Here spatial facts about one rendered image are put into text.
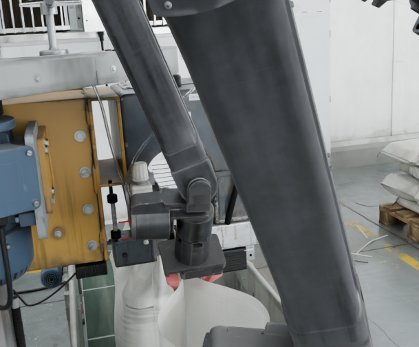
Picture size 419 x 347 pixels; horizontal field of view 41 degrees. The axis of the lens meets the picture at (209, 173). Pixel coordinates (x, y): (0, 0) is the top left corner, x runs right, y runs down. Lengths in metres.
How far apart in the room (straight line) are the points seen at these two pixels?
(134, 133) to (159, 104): 0.29
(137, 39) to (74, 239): 0.48
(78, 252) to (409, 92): 5.26
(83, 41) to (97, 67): 2.81
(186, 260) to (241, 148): 0.63
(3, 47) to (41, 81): 2.88
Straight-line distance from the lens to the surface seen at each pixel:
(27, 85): 0.87
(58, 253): 1.11
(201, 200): 0.81
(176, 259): 0.93
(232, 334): 0.51
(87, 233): 1.10
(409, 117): 6.16
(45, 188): 0.93
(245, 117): 0.28
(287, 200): 0.32
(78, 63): 0.93
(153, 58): 0.75
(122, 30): 0.74
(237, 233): 1.15
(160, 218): 0.85
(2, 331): 1.24
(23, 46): 3.76
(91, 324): 2.27
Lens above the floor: 1.45
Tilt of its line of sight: 14 degrees down
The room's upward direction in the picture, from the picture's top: 3 degrees counter-clockwise
